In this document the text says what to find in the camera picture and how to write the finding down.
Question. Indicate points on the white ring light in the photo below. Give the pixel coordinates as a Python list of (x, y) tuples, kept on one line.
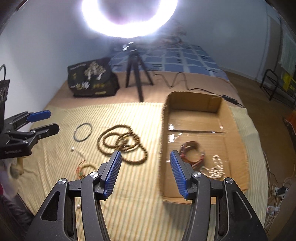
[(127, 19)]

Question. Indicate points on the blue patterned bed sheet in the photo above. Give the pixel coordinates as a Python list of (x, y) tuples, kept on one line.
[(181, 57)]

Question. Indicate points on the white knitted towel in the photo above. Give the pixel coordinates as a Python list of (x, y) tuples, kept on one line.
[(287, 59)]

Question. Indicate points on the black clothes rack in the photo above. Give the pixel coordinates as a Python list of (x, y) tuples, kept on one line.
[(272, 73)]

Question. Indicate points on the black snack bag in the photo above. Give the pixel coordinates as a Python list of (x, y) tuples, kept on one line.
[(93, 78)]

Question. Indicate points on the red leather watch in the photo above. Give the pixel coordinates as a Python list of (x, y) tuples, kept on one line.
[(191, 153)]

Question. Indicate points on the cardboard box tray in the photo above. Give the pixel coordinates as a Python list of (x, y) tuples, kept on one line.
[(208, 120)]

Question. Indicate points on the yellow crate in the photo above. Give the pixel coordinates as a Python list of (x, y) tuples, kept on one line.
[(288, 83)]

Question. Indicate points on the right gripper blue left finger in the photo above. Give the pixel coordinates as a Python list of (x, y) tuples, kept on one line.
[(56, 218)]

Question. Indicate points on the yellow striped cloth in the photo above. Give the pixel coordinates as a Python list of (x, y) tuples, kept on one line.
[(135, 210)]

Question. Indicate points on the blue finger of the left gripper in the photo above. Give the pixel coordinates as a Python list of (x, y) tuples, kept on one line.
[(38, 116), (44, 131)]

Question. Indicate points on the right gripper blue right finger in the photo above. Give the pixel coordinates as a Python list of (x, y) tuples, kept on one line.
[(235, 217)]

